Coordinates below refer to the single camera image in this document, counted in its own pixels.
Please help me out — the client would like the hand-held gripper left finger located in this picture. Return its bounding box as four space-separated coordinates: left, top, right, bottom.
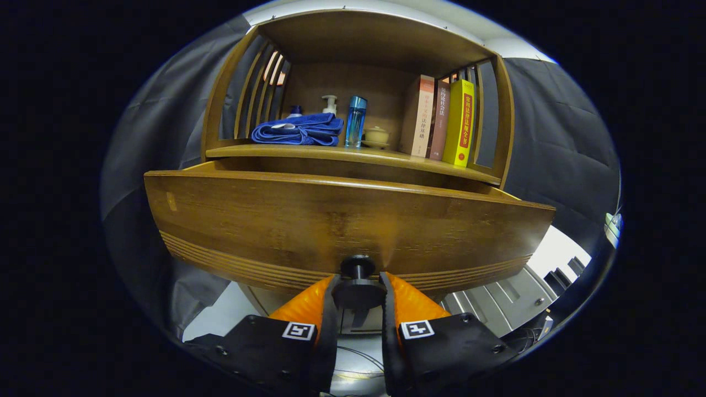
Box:
185 274 340 397

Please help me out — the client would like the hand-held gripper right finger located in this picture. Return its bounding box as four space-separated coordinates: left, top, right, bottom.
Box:
379 271 519 397

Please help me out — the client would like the black drawer knob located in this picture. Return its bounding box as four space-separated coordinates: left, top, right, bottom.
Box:
331 255 388 310

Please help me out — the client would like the wooden drawer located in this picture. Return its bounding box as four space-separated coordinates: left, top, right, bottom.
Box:
143 160 557 296

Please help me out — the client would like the grey metal cabinet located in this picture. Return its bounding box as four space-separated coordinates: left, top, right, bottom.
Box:
441 264 559 338

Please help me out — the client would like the wooden countertop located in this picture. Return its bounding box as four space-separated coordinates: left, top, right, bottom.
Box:
205 143 502 186

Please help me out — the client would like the wooden cabinet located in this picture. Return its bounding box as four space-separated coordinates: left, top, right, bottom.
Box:
200 8 516 334

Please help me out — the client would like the beige lidded teacup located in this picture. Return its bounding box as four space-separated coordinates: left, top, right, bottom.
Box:
361 126 391 149

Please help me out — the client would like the folded blue towel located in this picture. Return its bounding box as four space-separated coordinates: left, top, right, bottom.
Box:
251 113 344 147

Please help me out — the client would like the clear blue bottle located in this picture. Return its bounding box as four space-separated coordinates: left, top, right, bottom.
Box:
345 95 368 148

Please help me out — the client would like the brown book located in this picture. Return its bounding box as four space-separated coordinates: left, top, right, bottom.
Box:
429 82 451 162

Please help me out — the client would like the orange and white book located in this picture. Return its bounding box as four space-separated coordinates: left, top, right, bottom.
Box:
398 74 436 158

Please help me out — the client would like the yellow book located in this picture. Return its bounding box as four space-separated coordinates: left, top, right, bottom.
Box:
442 79 475 168

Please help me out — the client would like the white round device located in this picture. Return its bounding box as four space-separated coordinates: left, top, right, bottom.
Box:
604 212 624 249

